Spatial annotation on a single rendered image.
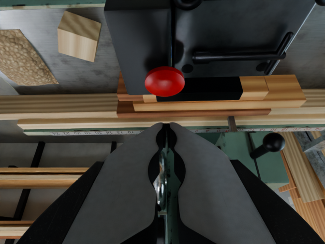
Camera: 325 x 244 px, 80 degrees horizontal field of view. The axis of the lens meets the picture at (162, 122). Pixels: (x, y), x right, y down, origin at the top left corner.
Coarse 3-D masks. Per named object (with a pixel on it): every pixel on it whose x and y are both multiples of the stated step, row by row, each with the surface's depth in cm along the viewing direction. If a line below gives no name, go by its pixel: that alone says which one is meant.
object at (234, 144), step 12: (228, 132) 26; (240, 132) 26; (252, 132) 26; (264, 132) 26; (216, 144) 29; (228, 144) 25; (240, 144) 25; (252, 144) 25; (228, 156) 24; (240, 156) 24; (264, 156) 24; (276, 156) 24; (252, 168) 23; (264, 168) 23; (276, 168) 23; (264, 180) 23; (276, 180) 23; (288, 180) 23
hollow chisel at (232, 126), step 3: (228, 117) 32; (231, 117) 32; (228, 120) 32; (231, 120) 32; (234, 120) 32; (228, 123) 32; (231, 123) 32; (234, 123) 32; (231, 126) 31; (234, 126) 31; (231, 129) 31; (234, 129) 31
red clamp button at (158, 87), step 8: (152, 72) 14; (160, 72) 14; (168, 72) 14; (176, 72) 14; (152, 80) 14; (160, 80) 14; (168, 80) 14; (176, 80) 14; (152, 88) 15; (160, 88) 15; (168, 88) 15; (176, 88) 15
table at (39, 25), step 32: (0, 0) 22; (32, 0) 22; (64, 0) 22; (96, 0) 22; (32, 32) 24; (320, 32) 25; (64, 64) 29; (96, 64) 29; (288, 64) 29; (320, 64) 29
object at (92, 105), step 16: (0, 96) 35; (16, 96) 35; (32, 96) 35; (48, 96) 35; (64, 96) 35; (80, 96) 35; (96, 96) 35; (112, 96) 34; (320, 96) 33; (0, 112) 33; (16, 112) 33; (32, 112) 33; (48, 112) 33; (64, 112) 33; (80, 112) 33; (96, 112) 33; (112, 112) 33; (272, 112) 33; (288, 112) 33; (304, 112) 33; (320, 112) 33
